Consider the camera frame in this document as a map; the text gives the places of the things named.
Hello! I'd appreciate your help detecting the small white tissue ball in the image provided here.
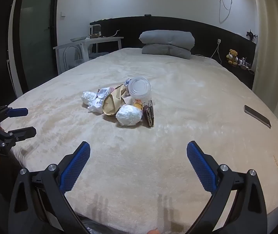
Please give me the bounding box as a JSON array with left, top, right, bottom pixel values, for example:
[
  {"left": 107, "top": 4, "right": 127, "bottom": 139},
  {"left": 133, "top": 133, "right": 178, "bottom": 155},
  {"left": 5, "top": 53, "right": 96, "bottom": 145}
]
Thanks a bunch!
[{"left": 81, "top": 91, "right": 97, "bottom": 106}]

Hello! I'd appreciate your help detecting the white wet wipes pack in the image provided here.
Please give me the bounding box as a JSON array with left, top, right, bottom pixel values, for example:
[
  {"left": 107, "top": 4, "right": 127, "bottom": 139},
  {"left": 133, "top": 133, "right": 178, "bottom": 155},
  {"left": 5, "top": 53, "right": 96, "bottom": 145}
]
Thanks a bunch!
[{"left": 87, "top": 87, "right": 114, "bottom": 114}]

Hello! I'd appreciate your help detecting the brown paper bag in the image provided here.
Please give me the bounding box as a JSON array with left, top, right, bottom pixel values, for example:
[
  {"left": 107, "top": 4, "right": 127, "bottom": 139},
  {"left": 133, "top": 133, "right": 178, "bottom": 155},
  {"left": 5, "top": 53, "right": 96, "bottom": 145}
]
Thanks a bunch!
[{"left": 103, "top": 84, "right": 126, "bottom": 116}]

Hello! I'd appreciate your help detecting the large white tissue ball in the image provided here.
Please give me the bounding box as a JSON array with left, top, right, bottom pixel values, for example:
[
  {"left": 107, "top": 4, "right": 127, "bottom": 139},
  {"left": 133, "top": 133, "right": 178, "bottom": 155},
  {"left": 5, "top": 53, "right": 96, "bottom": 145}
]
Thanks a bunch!
[{"left": 115, "top": 105, "right": 142, "bottom": 126}]

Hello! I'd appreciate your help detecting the clear plastic jar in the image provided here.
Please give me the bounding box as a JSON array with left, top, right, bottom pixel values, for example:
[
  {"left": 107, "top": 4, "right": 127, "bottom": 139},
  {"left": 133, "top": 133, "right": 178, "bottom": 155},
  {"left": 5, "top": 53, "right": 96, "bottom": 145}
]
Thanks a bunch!
[{"left": 128, "top": 76, "right": 152, "bottom": 101}]

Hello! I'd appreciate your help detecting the dark brown snack wrapper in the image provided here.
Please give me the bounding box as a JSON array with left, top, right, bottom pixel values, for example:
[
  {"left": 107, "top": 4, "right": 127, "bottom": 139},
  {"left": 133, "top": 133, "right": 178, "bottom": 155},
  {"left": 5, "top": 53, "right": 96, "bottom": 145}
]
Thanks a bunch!
[{"left": 143, "top": 100, "right": 154, "bottom": 127}]

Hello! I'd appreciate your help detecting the yellow red snack packet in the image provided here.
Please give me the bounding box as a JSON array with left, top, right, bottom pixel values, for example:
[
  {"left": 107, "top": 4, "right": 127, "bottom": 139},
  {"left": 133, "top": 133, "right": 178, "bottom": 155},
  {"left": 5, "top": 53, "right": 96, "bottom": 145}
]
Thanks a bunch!
[{"left": 133, "top": 99, "right": 144, "bottom": 110}]

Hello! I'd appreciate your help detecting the dark glass door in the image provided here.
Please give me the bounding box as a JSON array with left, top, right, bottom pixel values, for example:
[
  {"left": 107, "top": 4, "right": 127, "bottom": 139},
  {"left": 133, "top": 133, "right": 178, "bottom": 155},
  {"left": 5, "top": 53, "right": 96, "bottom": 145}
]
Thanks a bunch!
[{"left": 19, "top": 0, "right": 58, "bottom": 90}]

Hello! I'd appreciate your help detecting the white bedside table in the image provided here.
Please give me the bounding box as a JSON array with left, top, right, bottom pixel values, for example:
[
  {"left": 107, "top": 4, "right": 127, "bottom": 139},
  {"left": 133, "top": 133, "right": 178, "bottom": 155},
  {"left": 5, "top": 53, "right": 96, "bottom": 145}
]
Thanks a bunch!
[{"left": 53, "top": 36, "right": 123, "bottom": 75}]

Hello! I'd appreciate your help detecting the white metal chair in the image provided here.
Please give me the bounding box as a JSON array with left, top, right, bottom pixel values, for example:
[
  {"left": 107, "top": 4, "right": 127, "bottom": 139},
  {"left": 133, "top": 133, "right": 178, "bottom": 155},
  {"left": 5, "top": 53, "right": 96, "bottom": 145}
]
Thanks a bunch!
[{"left": 62, "top": 45, "right": 83, "bottom": 70}]

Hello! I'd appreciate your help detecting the dark smartphone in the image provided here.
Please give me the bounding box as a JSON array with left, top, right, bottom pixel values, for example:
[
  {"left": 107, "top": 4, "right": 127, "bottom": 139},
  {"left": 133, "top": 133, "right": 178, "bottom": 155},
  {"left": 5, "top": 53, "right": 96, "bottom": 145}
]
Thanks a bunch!
[{"left": 244, "top": 105, "right": 272, "bottom": 128}]

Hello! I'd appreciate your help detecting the brown teddy bear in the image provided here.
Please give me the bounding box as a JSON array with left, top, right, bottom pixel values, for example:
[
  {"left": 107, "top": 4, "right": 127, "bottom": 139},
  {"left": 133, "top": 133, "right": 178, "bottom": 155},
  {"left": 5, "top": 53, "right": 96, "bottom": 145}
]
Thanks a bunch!
[{"left": 226, "top": 49, "right": 238, "bottom": 66}]

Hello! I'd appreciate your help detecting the lower grey pillow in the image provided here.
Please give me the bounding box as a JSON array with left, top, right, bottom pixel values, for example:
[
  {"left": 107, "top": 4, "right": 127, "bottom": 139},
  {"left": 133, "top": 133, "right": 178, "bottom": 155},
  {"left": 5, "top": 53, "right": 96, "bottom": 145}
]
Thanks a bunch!
[{"left": 142, "top": 44, "right": 191, "bottom": 60}]

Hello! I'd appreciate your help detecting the grey pillow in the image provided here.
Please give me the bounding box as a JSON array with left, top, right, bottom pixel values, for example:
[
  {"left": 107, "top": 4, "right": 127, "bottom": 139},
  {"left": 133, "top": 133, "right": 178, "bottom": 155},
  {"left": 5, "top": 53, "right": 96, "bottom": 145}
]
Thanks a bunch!
[
  {"left": 142, "top": 44, "right": 191, "bottom": 60},
  {"left": 139, "top": 30, "right": 195, "bottom": 51}
]

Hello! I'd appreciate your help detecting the black headboard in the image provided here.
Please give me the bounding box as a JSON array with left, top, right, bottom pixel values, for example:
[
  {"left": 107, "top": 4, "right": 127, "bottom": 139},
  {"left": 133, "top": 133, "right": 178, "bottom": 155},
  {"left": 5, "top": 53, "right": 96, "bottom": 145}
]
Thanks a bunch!
[{"left": 90, "top": 15, "right": 256, "bottom": 63}]

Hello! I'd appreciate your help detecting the small dark plant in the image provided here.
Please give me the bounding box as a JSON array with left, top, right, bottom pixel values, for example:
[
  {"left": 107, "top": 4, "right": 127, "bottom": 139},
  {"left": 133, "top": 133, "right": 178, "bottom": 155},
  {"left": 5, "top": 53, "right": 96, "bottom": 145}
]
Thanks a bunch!
[{"left": 246, "top": 30, "right": 258, "bottom": 41}]

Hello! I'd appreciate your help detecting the upper grey pillow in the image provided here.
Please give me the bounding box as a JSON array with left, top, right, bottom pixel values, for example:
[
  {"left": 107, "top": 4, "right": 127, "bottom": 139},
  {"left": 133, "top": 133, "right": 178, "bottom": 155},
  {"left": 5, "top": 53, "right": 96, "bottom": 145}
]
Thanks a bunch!
[{"left": 139, "top": 30, "right": 195, "bottom": 51}]

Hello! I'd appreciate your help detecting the white charging cable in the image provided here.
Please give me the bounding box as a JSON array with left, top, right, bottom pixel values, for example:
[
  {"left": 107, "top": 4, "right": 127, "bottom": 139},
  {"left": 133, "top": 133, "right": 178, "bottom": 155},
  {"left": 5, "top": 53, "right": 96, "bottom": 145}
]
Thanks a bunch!
[{"left": 194, "top": 38, "right": 222, "bottom": 60}]

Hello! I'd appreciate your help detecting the white wall cable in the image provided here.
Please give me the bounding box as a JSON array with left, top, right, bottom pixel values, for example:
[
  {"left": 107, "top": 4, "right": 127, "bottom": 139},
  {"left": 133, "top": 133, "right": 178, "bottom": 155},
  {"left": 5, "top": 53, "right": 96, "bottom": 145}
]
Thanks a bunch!
[{"left": 218, "top": 0, "right": 241, "bottom": 24}]

